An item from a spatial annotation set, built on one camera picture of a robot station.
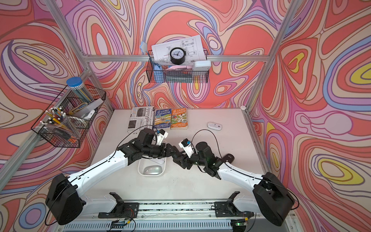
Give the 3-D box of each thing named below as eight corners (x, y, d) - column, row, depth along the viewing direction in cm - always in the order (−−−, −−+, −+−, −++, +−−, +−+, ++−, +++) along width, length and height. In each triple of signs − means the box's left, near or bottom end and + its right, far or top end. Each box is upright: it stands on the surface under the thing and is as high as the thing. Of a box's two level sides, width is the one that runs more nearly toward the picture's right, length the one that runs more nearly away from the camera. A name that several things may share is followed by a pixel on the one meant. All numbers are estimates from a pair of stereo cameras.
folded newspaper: (126, 134, 106) (124, 130, 103) (134, 110, 122) (132, 107, 119) (151, 134, 106) (150, 130, 103) (155, 110, 122) (155, 107, 119)
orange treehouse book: (170, 127, 109) (170, 125, 107) (172, 110, 121) (171, 108, 119) (187, 127, 109) (187, 125, 107) (187, 110, 121) (187, 108, 119)
